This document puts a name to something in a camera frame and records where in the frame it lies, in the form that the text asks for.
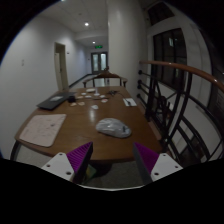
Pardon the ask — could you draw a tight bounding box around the white paper sheet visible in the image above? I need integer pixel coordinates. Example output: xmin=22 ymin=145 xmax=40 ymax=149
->
xmin=122 ymin=97 xmax=138 ymax=108

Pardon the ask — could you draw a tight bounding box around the black cable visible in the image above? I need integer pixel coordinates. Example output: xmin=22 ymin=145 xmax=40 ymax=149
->
xmin=106 ymin=89 xmax=130 ymax=100

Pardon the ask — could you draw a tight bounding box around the pale side door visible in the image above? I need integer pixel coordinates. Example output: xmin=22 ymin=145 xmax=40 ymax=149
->
xmin=54 ymin=41 xmax=69 ymax=92

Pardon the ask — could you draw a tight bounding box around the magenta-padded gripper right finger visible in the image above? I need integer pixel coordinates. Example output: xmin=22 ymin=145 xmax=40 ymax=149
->
xmin=132 ymin=141 xmax=184 ymax=185

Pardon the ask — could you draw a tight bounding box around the black closed laptop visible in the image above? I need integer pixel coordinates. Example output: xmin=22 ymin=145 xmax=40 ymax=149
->
xmin=36 ymin=91 xmax=77 ymax=111

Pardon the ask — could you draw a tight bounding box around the pale printed mouse pad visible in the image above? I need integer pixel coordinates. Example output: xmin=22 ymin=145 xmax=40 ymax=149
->
xmin=18 ymin=113 xmax=68 ymax=148

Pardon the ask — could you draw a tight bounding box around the black railing with wooden handrail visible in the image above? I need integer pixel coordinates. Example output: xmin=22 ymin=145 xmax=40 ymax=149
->
xmin=136 ymin=59 xmax=224 ymax=168

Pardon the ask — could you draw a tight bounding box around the translucent grey computer mouse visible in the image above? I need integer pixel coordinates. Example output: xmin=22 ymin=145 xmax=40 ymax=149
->
xmin=95 ymin=117 xmax=133 ymax=139

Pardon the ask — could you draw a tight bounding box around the wooden armchair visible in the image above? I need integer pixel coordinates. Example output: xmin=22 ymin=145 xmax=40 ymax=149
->
xmin=82 ymin=69 xmax=129 ymax=89

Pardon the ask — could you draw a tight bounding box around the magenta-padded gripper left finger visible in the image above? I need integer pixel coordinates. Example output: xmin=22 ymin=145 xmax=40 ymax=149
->
xmin=41 ymin=141 xmax=94 ymax=185

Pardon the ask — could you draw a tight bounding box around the dark framed window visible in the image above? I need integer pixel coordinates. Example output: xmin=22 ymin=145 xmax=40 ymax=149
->
xmin=151 ymin=28 xmax=188 ymax=92

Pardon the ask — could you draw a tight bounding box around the glass double door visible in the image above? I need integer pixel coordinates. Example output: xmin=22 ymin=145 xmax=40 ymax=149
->
xmin=90 ymin=51 xmax=109 ymax=75

